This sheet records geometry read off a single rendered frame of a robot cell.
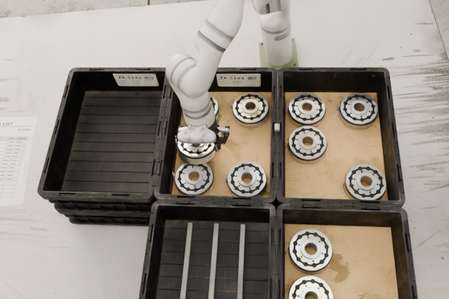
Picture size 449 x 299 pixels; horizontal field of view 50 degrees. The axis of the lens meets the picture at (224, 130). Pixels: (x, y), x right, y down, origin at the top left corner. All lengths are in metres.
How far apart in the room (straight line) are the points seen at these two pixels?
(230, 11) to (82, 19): 1.02
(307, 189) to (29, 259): 0.80
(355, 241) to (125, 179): 0.62
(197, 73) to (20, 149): 0.84
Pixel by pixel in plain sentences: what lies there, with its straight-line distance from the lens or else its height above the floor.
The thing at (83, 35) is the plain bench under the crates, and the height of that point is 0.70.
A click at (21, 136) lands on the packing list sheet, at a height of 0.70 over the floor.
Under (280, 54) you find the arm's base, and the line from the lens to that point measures 1.58.
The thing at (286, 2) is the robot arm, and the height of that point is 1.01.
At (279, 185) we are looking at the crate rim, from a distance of 1.19.
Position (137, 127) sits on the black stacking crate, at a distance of 1.43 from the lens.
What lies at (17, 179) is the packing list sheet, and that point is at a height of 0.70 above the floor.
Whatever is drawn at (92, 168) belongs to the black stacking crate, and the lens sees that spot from 1.41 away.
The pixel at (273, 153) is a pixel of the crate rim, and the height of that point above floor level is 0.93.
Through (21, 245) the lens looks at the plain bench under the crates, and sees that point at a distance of 1.55.
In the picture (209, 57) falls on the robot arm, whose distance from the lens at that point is 1.01.
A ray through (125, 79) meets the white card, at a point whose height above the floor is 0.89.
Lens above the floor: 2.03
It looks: 60 degrees down
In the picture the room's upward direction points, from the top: 10 degrees counter-clockwise
